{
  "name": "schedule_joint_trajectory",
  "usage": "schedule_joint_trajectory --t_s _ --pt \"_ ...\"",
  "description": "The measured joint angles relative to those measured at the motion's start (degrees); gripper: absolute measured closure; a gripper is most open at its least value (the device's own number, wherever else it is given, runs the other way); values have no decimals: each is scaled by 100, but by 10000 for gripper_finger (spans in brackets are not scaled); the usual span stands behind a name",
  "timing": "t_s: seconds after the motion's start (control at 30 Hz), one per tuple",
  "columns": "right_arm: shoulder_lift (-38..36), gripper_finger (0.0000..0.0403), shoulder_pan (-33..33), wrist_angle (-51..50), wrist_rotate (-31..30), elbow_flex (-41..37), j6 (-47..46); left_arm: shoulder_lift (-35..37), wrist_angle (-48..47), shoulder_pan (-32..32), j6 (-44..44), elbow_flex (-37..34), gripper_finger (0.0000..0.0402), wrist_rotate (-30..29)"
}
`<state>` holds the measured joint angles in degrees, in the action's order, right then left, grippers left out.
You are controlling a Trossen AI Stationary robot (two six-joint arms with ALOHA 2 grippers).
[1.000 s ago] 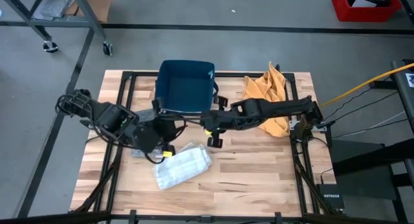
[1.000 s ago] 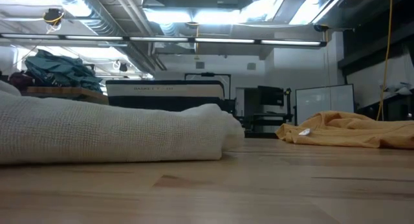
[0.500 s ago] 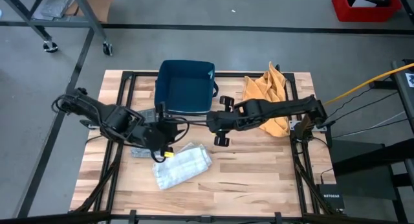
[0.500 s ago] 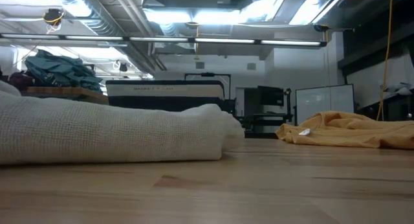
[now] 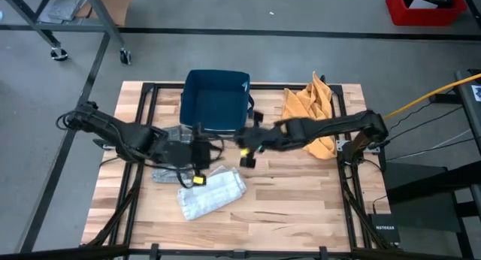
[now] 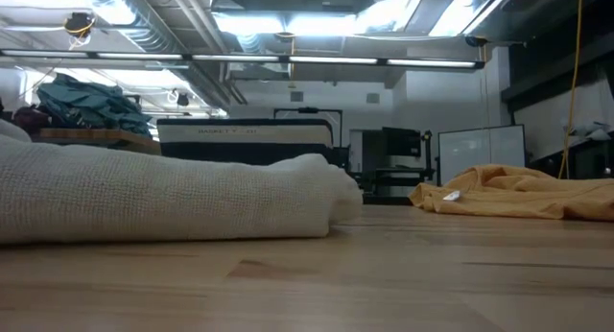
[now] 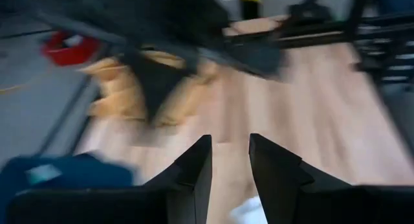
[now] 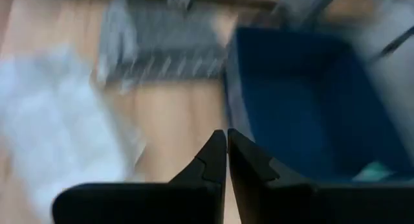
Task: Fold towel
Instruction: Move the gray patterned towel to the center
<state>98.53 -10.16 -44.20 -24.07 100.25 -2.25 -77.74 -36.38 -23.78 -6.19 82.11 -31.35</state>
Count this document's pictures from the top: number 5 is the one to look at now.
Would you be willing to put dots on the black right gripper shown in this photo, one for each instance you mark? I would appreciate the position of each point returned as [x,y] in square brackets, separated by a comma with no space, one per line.
[251,138]

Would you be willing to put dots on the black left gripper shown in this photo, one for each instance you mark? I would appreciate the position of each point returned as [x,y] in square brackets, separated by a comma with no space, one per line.
[184,153]

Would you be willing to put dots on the grey checked towel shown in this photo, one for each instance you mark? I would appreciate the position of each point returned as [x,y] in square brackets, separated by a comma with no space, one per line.
[176,133]

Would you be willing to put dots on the white towel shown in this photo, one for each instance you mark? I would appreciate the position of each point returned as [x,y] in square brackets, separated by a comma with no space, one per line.
[212,194]

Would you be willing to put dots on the orange towel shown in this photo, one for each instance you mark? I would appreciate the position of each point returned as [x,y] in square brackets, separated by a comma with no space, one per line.
[312,102]

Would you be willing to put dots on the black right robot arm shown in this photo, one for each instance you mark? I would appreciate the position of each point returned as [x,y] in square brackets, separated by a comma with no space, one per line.
[330,126]

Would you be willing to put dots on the navy fabric basket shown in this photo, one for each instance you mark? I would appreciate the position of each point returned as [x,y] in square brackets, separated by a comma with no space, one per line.
[214,100]

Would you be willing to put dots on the brown cardboard box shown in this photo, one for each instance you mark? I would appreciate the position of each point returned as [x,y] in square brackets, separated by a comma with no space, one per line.
[116,4]

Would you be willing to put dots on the black side table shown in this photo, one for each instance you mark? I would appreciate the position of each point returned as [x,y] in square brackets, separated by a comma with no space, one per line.
[421,185]

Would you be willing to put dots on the red plastic bin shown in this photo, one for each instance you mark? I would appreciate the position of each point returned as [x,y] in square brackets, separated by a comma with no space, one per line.
[398,16]

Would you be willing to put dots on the silver plastic bag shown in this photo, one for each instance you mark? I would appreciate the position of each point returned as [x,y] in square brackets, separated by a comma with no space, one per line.
[64,6]

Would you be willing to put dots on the black Netgear network switch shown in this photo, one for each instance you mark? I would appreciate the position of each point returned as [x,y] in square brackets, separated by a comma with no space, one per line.
[385,230]

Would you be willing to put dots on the grey wheeled cart frame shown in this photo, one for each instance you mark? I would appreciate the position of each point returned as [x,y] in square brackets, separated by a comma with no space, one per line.
[98,12]

